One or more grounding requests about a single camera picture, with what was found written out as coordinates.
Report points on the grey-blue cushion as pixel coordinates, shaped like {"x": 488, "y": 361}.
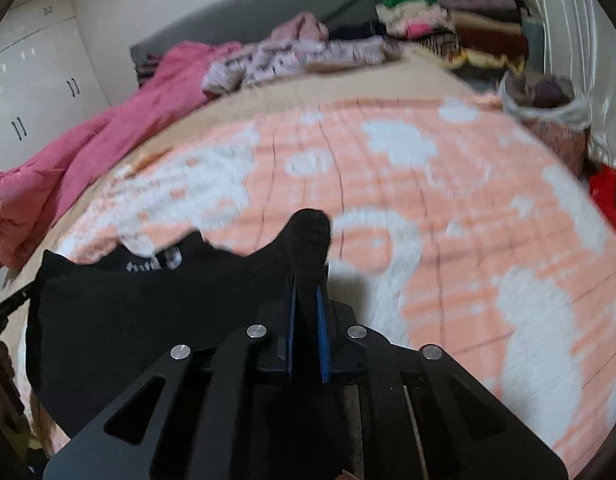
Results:
{"x": 533, "y": 45}

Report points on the dark navy garment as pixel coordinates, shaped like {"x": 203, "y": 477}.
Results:
{"x": 358, "y": 31}

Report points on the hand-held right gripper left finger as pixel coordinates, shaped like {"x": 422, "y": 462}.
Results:
{"x": 289, "y": 330}

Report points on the peach and white blanket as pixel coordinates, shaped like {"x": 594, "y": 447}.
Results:
{"x": 437, "y": 235}

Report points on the grey headboard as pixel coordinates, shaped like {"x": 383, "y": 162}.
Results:
{"x": 263, "y": 5}

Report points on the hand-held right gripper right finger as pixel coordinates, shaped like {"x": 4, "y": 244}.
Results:
{"x": 322, "y": 335}

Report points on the white curtain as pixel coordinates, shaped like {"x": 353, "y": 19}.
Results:
{"x": 577, "y": 35}

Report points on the white plastic bag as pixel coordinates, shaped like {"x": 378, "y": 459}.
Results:
{"x": 567, "y": 110}

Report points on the pile of folded clothes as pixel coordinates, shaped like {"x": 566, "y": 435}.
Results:
{"x": 462, "y": 25}

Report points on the black sweater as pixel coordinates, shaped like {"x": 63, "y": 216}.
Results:
{"x": 138, "y": 310}

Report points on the mauve pink garment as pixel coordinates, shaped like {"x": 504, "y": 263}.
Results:
{"x": 300, "y": 27}

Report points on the dark striped garment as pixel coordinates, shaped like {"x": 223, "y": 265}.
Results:
{"x": 148, "y": 67}

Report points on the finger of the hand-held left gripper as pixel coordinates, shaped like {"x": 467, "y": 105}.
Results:
{"x": 13, "y": 301}

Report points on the red cloth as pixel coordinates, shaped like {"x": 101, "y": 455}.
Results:
{"x": 607, "y": 200}

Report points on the white wardrobe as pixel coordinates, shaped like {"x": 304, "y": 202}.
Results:
{"x": 38, "y": 75}

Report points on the lilac patterned garment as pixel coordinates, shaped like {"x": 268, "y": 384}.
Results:
{"x": 313, "y": 57}

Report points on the pink quilt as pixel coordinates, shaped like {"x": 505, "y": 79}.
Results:
{"x": 88, "y": 150}

